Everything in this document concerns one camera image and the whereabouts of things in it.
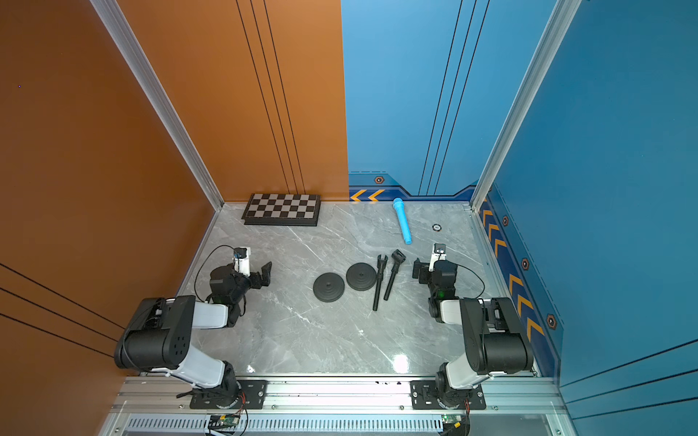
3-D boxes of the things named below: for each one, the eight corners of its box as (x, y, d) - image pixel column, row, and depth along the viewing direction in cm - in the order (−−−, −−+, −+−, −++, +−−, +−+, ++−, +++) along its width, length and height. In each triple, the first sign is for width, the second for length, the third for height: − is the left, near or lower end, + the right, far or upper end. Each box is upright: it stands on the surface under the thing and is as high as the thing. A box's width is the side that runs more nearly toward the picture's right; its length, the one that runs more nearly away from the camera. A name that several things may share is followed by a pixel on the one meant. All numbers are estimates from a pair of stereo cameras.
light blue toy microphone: (405, 245, 109) (407, 239, 106) (393, 204, 123) (393, 198, 121) (415, 244, 109) (416, 238, 106) (401, 203, 124) (402, 197, 121)
